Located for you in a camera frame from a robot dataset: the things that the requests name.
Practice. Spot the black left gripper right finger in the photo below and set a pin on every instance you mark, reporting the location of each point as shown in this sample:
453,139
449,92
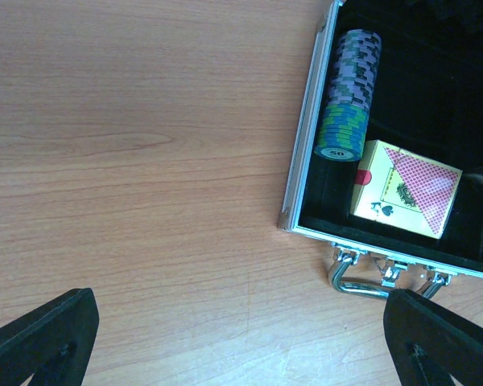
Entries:
429,344

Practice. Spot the aluminium poker case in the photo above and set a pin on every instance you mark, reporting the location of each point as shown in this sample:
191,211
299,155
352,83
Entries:
428,99

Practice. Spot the purple poker chip stack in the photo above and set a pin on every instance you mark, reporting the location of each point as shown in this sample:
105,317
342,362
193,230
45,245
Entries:
355,69

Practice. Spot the pink playing card deck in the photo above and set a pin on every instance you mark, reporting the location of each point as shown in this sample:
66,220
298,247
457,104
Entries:
396,187

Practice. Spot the blue green chip stack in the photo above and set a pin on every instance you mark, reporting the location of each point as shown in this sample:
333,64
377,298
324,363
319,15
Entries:
342,131

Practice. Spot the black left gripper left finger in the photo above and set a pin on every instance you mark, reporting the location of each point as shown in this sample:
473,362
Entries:
52,344

